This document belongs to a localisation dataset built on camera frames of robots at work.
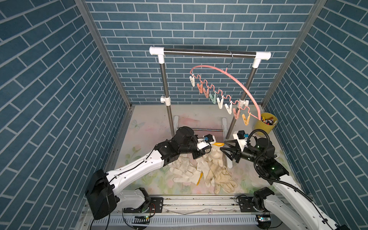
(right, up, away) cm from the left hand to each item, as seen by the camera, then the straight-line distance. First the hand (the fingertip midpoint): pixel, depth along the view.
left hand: (213, 146), depth 70 cm
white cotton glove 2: (-15, -14, +14) cm, 25 cm away
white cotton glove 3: (-13, -19, +12) cm, 26 cm away
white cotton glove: (+2, -5, +3) cm, 6 cm away
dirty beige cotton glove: (+8, -22, +11) cm, 26 cm away
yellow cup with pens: (+41, +11, +26) cm, 50 cm away
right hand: (+6, 0, +1) cm, 6 cm away
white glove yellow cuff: (-4, -16, +16) cm, 23 cm away
